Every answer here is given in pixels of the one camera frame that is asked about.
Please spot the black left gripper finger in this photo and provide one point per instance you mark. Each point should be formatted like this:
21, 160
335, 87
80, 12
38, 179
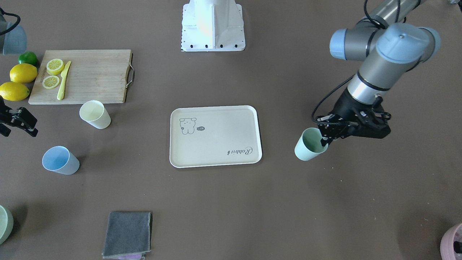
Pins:
325, 135

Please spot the green lime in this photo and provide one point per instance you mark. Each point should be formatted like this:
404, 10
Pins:
28, 57

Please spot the blue cup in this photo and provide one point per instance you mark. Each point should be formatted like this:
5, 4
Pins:
60, 160

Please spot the green bowl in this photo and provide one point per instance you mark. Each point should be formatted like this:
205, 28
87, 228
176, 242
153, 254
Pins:
6, 223

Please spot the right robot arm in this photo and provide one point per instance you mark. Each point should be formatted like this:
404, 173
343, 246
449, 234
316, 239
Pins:
13, 40

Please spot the dark grey folded cloth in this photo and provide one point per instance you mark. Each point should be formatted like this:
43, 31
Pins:
128, 235

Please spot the cream rabbit tray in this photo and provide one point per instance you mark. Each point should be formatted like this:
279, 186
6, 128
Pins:
214, 136

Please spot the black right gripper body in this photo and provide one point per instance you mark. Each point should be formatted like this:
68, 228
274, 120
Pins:
21, 118

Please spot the wooden cutting board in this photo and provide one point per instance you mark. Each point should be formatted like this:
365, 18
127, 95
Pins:
101, 75

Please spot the whole lemon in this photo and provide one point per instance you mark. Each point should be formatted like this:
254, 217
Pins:
13, 91
23, 73

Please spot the green cup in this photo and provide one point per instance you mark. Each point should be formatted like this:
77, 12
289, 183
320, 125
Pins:
309, 144

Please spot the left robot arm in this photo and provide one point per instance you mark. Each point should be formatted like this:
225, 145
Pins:
388, 47

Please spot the yellow plastic knife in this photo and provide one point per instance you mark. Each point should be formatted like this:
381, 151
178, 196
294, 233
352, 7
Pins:
64, 73

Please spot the lemon slice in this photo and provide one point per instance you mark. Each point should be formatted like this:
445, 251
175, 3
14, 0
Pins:
55, 66
51, 82

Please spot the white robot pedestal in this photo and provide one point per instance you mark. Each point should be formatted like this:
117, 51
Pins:
212, 26

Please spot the cream cup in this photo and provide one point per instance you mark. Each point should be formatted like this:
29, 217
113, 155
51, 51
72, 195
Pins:
95, 114

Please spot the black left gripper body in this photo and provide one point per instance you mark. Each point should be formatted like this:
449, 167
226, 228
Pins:
345, 106

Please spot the pink bowl with ice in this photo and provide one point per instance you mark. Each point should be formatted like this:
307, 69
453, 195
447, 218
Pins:
450, 246

